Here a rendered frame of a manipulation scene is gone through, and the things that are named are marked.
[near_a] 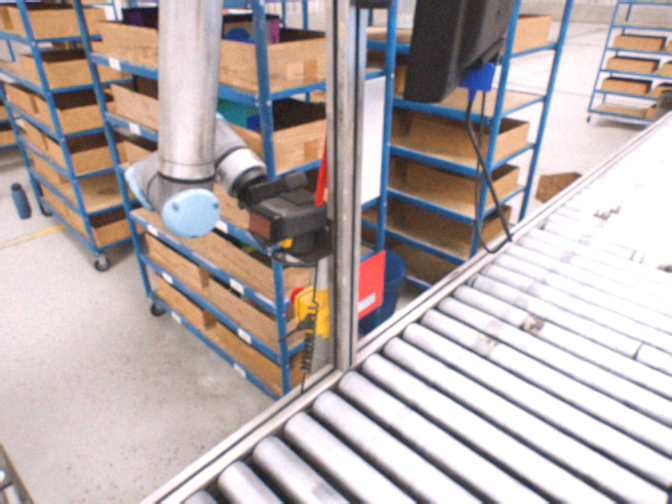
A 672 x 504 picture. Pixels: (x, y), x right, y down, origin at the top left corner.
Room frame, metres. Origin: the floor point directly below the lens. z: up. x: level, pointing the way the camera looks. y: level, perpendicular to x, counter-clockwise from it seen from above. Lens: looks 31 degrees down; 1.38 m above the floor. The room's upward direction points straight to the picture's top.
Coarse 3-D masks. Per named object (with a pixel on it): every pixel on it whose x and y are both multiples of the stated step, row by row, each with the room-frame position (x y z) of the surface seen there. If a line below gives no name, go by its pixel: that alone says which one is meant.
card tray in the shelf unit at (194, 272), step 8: (152, 240) 1.70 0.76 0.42; (160, 240) 1.79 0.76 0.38; (152, 248) 1.72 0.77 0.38; (160, 248) 1.66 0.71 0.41; (168, 248) 1.61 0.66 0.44; (160, 256) 1.68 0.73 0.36; (168, 256) 1.62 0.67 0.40; (176, 256) 1.57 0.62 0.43; (184, 256) 1.70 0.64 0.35; (168, 264) 1.64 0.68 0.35; (176, 264) 1.59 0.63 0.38; (184, 264) 1.54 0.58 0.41; (192, 264) 1.50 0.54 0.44; (200, 264) 1.64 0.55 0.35; (184, 272) 1.55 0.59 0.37; (192, 272) 1.50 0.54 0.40; (200, 272) 1.48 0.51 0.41; (208, 272) 1.50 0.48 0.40; (192, 280) 1.51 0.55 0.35; (200, 280) 1.48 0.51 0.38; (208, 280) 1.50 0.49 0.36
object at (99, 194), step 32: (64, 0) 3.08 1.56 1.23; (0, 32) 2.44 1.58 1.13; (32, 32) 2.09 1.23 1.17; (0, 64) 2.76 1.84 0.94; (96, 128) 2.22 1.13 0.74; (64, 160) 2.09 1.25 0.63; (64, 192) 2.39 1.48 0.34; (96, 192) 2.39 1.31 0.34; (128, 192) 2.39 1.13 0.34; (64, 224) 2.43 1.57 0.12; (96, 256) 2.08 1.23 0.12
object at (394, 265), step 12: (384, 264) 1.85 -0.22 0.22; (396, 264) 1.80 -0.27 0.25; (384, 276) 1.84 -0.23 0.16; (396, 276) 1.78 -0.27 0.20; (384, 288) 1.59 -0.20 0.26; (396, 288) 1.64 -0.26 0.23; (384, 300) 1.61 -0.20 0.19; (396, 300) 1.67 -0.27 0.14; (372, 312) 1.60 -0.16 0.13; (384, 312) 1.62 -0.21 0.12; (360, 324) 1.62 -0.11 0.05
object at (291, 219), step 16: (288, 192) 0.68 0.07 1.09; (304, 192) 0.68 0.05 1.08; (256, 208) 0.62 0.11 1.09; (272, 208) 0.62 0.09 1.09; (288, 208) 0.62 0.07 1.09; (304, 208) 0.63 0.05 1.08; (320, 208) 0.65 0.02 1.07; (256, 224) 0.61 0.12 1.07; (272, 224) 0.59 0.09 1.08; (288, 224) 0.60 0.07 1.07; (304, 224) 0.63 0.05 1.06; (320, 224) 0.65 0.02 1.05; (272, 240) 0.59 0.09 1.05; (288, 240) 0.64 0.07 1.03; (304, 240) 0.64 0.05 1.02
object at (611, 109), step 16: (624, 0) 4.95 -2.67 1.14; (608, 32) 4.98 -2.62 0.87; (608, 48) 4.96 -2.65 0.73; (592, 96) 4.98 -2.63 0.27; (624, 96) 4.78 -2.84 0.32; (640, 96) 4.69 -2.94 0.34; (592, 112) 4.95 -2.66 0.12; (608, 112) 4.86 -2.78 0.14; (624, 112) 4.86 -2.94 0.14; (640, 112) 4.86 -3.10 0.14
